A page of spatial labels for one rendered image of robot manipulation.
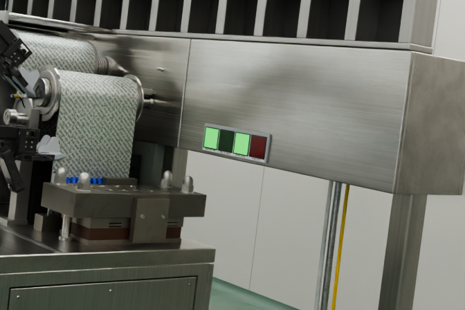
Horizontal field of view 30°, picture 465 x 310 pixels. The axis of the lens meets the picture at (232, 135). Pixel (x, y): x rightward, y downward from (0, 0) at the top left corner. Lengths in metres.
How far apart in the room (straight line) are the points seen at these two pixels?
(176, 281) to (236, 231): 3.47
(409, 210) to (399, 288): 0.18
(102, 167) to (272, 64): 0.56
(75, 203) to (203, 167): 3.91
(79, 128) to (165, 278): 0.45
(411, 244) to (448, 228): 2.57
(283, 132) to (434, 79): 0.39
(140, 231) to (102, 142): 0.29
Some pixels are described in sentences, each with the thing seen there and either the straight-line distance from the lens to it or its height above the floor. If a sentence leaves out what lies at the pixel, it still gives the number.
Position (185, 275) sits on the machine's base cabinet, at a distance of 2.25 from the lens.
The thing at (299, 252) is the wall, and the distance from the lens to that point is 5.28.
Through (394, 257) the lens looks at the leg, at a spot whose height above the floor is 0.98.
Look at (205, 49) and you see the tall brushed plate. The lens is 2.30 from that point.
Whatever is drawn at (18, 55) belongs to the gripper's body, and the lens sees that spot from 2.26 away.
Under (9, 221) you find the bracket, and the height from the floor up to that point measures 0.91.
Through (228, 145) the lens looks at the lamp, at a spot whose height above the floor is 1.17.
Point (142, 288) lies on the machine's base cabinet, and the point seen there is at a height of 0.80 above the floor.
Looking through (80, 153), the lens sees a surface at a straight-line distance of 2.31.
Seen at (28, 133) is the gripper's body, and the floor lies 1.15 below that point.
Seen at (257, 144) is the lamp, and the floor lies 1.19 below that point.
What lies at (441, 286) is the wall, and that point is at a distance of 4.64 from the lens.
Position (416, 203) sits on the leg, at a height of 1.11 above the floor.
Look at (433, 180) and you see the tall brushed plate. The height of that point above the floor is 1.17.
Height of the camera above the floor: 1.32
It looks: 3 degrees down
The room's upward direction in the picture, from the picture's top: 7 degrees clockwise
